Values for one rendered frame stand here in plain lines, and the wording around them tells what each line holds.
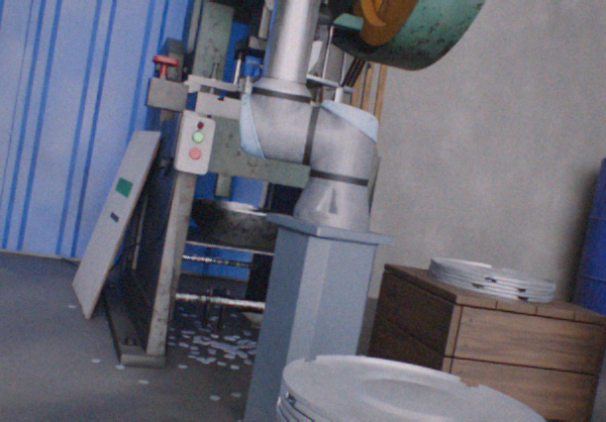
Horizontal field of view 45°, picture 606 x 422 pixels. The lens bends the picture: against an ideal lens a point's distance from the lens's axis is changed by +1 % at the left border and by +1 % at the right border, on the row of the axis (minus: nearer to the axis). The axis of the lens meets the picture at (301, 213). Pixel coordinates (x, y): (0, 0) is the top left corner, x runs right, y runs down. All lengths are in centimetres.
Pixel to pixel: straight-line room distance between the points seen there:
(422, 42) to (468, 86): 165
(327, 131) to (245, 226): 71
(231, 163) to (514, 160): 228
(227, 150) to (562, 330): 91
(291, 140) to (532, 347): 69
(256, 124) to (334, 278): 32
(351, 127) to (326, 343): 40
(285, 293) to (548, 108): 285
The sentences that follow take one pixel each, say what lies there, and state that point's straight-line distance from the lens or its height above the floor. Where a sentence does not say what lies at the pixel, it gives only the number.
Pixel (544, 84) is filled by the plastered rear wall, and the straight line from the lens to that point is 404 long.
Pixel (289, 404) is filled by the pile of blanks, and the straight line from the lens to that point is 77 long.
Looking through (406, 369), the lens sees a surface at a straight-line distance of 96.
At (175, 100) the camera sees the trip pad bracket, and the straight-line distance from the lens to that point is 186.
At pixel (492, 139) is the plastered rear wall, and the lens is 387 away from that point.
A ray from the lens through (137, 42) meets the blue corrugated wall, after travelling 325.
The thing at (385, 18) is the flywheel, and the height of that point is 107.
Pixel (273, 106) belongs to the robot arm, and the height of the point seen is 65.
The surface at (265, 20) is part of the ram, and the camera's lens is 211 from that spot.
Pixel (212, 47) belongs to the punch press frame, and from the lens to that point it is 232.
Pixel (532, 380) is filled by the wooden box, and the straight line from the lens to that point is 168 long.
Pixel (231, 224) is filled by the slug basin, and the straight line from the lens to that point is 202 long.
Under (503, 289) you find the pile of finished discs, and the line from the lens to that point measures 167.
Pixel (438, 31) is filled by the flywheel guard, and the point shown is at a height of 100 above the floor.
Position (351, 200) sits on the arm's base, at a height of 50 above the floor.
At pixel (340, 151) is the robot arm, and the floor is 59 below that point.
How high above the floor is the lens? 54
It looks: 3 degrees down
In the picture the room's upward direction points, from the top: 10 degrees clockwise
